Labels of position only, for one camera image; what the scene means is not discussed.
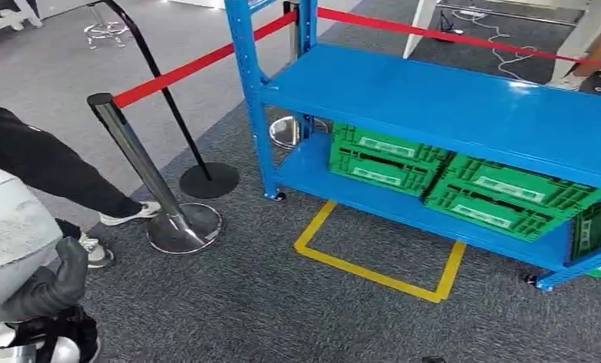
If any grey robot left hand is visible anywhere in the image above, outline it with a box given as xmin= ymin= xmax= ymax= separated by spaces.
xmin=0 ymin=237 xmax=90 ymax=322

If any white plastic parcel bag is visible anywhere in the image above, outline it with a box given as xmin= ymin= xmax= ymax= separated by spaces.
xmin=0 ymin=164 xmax=65 ymax=320

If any standing person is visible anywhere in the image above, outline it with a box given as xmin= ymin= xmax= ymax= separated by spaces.
xmin=0 ymin=97 xmax=164 ymax=270

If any chrome barrier stanchion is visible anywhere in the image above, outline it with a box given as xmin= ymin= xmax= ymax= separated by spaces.
xmin=268 ymin=0 xmax=332 ymax=150
xmin=85 ymin=92 xmax=224 ymax=256

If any black barrier stanchion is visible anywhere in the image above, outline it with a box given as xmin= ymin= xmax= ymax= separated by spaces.
xmin=101 ymin=0 xmax=241 ymax=200

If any yellow floor tape marking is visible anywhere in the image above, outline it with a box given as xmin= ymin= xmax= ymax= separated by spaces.
xmin=293 ymin=200 xmax=468 ymax=305

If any blue metal shelf rack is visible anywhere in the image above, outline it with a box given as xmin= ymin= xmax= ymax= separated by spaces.
xmin=224 ymin=0 xmax=601 ymax=293

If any white table leg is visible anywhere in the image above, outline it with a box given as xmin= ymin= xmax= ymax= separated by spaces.
xmin=549 ymin=0 xmax=601 ymax=85
xmin=402 ymin=0 xmax=439 ymax=61

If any long red barrier belt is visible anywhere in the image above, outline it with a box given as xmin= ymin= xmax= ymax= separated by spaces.
xmin=315 ymin=6 xmax=601 ymax=72

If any black tripod stand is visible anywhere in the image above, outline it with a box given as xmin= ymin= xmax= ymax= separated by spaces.
xmin=436 ymin=8 xmax=465 ymax=45

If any white furniture frame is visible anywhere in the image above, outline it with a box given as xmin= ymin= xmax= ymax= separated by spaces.
xmin=0 ymin=0 xmax=44 ymax=52

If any white floor cable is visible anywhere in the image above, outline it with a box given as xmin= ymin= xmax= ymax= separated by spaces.
xmin=449 ymin=7 xmax=540 ymax=82

